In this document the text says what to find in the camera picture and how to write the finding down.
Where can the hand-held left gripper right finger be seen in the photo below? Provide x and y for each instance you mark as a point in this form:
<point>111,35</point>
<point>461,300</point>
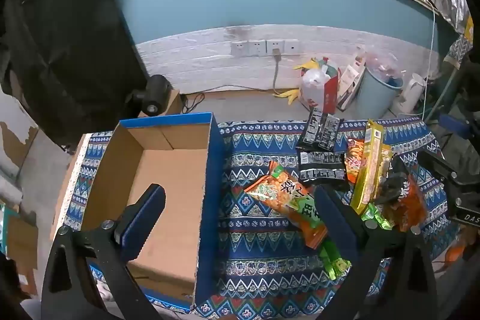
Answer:
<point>330,215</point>

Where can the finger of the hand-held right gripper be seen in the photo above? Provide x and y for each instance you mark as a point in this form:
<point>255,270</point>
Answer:
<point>452,123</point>
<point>435,164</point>

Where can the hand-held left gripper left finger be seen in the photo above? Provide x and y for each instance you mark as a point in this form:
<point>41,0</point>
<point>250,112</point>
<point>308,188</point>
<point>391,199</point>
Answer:
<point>146,222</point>

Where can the blue cardboard box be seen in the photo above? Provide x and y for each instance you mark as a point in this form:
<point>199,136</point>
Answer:
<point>165,185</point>

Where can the green candy packet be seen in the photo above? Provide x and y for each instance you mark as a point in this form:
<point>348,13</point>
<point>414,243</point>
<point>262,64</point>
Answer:
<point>375,217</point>
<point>333,262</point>

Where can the black snack packet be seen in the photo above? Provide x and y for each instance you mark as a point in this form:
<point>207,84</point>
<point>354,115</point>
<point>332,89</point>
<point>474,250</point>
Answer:
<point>311,130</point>
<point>332,130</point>
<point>322,170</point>

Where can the orange green snack packet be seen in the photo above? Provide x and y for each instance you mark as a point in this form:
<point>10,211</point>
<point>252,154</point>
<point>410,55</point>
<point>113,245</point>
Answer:
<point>285,200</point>

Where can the dark orange snack packet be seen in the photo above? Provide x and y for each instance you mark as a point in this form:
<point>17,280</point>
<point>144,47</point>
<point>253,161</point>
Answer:
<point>405,203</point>

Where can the orange yellow snack packet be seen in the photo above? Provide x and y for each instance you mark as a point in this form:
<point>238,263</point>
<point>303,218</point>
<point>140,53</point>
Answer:
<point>353,164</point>

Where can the long yellow snack packet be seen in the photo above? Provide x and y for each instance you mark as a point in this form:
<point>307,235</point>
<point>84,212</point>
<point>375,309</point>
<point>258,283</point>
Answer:
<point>369,170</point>

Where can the white kettle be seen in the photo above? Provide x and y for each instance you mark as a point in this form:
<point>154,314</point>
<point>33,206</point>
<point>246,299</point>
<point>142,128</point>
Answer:
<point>410,91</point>

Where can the light blue trash bin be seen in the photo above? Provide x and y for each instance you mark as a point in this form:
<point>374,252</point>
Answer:
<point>375,97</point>

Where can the blue patterned tablecloth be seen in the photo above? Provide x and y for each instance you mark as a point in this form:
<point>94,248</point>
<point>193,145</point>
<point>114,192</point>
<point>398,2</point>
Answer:
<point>258,267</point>

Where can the clear plastic bin liner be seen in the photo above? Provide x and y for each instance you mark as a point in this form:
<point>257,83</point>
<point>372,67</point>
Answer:
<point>380,61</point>

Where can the white paper packaging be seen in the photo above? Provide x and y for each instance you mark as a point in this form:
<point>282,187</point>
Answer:
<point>348,80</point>

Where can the flat cardboard sheet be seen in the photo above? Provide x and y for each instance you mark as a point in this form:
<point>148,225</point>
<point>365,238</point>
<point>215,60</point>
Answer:
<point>22,245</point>

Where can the yellow banana peel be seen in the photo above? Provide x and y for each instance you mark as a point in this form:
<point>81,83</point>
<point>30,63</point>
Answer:
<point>309,64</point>
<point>290,95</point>

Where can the black spotlight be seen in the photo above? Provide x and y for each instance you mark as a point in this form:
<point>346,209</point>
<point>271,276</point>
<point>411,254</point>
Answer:
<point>155,95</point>

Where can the white plastic bag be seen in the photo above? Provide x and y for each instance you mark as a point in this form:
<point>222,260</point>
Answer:
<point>313,87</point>

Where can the black hanging cloth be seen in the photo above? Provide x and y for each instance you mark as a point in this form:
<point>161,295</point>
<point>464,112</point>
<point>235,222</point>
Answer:
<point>63,42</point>

